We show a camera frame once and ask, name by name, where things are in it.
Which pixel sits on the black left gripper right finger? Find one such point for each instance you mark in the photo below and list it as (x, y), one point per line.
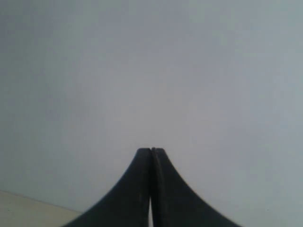
(174, 203)

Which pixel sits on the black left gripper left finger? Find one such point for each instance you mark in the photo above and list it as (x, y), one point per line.
(127, 203)

